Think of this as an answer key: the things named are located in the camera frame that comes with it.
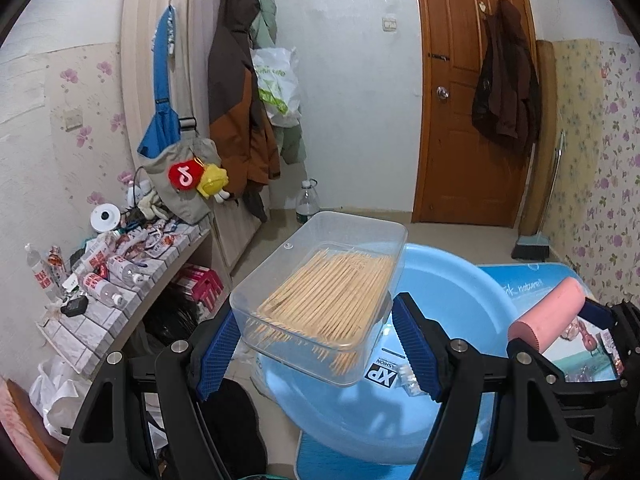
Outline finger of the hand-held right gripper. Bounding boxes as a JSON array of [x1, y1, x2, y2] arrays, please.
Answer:
[[582, 297, 640, 382]]

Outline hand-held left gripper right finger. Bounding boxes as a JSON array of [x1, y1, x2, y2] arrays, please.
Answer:
[[391, 292, 583, 480]]

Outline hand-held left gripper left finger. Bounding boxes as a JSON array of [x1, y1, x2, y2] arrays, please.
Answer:
[[60, 310, 243, 480]]

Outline pink cylinder roll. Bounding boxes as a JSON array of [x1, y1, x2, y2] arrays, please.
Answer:
[[507, 276, 586, 358]]

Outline light blue plastic basin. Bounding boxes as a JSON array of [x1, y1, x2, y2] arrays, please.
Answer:
[[252, 242, 523, 466]]

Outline clear plastic toothpick box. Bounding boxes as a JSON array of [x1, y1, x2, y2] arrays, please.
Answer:
[[229, 211, 408, 387]]

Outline grey shoulder bag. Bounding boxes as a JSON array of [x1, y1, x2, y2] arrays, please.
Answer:
[[141, 117, 218, 225]]

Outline black plastic bag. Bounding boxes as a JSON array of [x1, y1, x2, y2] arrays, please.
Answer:
[[142, 300, 206, 346]]

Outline pink red box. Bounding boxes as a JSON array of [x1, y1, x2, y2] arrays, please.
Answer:
[[172, 265, 225, 318]]

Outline white tiled shelf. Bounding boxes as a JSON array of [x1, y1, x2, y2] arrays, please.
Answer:
[[35, 220, 213, 376]]

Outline pile of red label bottles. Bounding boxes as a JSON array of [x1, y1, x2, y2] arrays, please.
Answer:
[[25, 220, 196, 306]]

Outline small black device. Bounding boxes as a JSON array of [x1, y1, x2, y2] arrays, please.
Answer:
[[60, 296, 90, 317]]

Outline white tape roll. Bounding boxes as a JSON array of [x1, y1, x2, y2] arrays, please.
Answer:
[[90, 203, 122, 233]]

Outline yellow plush toy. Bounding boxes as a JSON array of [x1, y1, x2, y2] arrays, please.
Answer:
[[196, 160, 240, 204]]

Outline clear water bottle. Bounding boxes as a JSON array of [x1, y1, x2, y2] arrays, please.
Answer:
[[295, 179, 322, 226]]

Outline red round plush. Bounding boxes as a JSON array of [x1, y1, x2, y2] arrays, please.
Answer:
[[167, 157, 205, 193]]

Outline leaning wooden board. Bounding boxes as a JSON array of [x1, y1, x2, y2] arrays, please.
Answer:
[[520, 39, 558, 236]]

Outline brown wooden door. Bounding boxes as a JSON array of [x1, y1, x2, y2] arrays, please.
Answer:
[[412, 0, 543, 228]]

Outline dark brown jacket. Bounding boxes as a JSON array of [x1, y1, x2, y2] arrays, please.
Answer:
[[471, 0, 542, 158]]

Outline brown orange jacket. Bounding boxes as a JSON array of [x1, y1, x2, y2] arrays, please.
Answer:
[[206, 0, 282, 223]]

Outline blue hanging cloth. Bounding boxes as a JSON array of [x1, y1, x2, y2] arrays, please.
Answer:
[[137, 4, 181, 158]]

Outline white green plastic bag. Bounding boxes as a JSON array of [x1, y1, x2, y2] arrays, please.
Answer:
[[250, 46, 302, 128]]

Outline pale green jacket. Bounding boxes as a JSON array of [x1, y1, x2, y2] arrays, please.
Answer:
[[250, 0, 307, 165]]

